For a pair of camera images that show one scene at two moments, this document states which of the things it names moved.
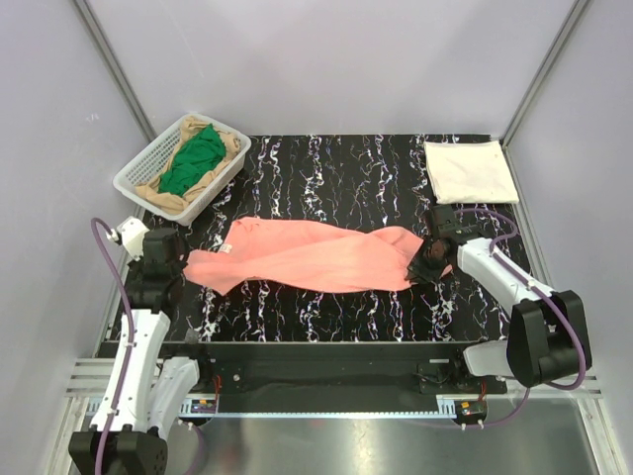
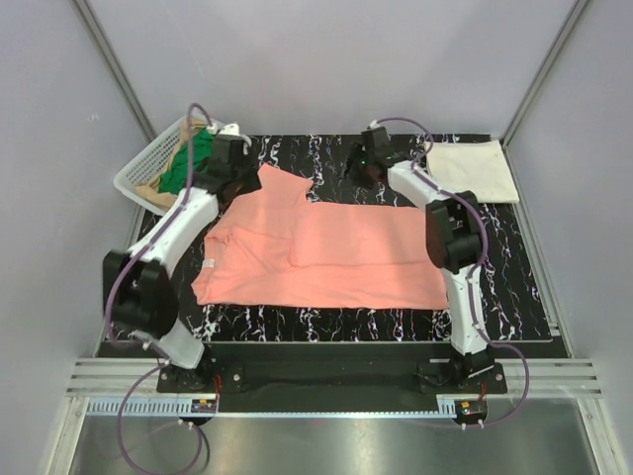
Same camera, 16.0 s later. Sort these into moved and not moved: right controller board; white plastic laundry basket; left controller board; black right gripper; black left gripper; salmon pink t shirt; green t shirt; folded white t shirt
Moved: black left gripper; black right gripper; salmon pink t shirt
Not moved: right controller board; green t shirt; folded white t shirt; white plastic laundry basket; left controller board
